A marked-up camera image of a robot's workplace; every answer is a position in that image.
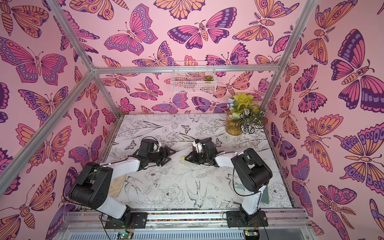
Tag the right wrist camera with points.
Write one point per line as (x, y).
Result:
(197, 146)

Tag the small succulent in basket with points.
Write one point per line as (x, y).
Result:
(208, 78)

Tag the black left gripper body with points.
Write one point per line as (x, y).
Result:
(159, 157)

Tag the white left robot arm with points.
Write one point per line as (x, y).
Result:
(91, 188)

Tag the white wire basket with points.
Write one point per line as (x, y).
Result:
(189, 77)

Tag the potted plant in vase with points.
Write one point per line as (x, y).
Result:
(244, 115)

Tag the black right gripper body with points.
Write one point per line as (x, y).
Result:
(195, 154)

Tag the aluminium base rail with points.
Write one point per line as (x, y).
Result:
(271, 224)

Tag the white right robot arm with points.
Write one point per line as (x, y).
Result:
(252, 171)

